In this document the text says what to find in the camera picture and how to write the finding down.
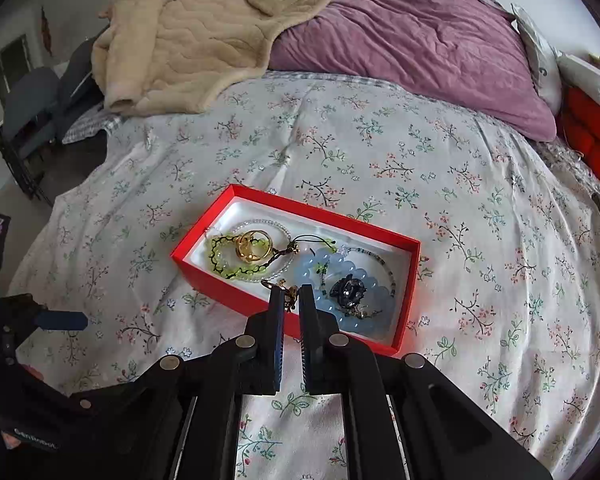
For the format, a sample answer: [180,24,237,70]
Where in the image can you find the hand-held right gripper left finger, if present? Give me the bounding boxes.
[125,285,286,480]

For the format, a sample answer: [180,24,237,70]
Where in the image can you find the blue bead bracelet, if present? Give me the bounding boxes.
[294,251,397,334]

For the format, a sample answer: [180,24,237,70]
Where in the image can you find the white printed cushion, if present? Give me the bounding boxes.
[556,51,600,111]

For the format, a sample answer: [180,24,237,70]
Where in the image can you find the white pillow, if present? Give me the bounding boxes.
[511,4,564,114]

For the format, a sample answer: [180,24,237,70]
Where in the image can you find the floral bed sheet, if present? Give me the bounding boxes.
[7,72,600,480]

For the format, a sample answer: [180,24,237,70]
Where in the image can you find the green bead bracelet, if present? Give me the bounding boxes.
[207,232,338,282]

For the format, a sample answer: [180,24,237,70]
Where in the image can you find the red cardboard box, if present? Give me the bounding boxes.
[170,184,422,357]

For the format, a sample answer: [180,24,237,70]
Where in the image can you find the purple pillow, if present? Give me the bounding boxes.
[269,0,558,142]

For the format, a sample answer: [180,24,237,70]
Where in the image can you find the dark wall frame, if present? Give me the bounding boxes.
[0,34,32,94]

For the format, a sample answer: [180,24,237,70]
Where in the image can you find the beige quilted blanket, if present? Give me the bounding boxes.
[92,0,353,116]

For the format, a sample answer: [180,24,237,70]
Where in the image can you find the clear bead bracelet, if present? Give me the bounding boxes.
[230,218,299,281]

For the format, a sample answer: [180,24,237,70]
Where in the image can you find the gold ring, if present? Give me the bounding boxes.
[236,229,274,265]

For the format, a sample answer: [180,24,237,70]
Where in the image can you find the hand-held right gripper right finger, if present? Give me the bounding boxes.
[299,284,553,480]

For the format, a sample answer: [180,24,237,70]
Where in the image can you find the blue chair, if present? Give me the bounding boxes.
[2,66,62,162]

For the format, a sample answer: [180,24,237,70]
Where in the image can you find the dark bead necklace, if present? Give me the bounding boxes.
[320,246,398,297]

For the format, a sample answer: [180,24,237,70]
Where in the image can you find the wall decoration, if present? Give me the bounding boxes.
[40,6,54,57]

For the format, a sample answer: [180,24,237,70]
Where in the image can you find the black rack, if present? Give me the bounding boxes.
[0,127,57,207]

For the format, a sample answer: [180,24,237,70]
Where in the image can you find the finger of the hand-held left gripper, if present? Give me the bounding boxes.
[27,362,153,423]
[0,294,89,333]

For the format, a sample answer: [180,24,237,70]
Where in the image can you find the orange cushion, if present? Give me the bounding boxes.
[560,86,600,187]

